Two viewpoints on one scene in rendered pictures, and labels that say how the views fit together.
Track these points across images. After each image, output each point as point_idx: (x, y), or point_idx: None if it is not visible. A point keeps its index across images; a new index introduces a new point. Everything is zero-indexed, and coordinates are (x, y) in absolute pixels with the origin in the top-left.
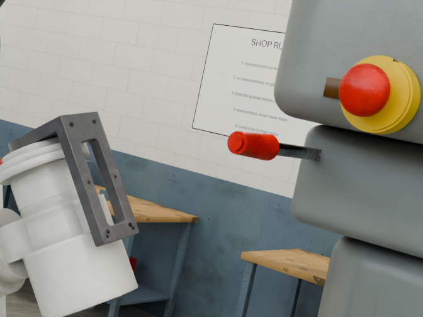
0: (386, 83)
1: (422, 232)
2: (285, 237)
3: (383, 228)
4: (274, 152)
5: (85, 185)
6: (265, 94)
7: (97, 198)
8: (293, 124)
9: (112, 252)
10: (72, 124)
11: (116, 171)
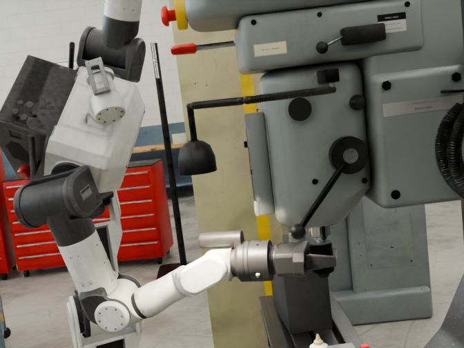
0: (163, 11)
1: (240, 61)
2: None
3: (239, 65)
4: (192, 49)
5: (90, 79)
6: None
7: (94, 81)
8: None
9: (103, 97)
10: (88, 63)
11: (103, 72)
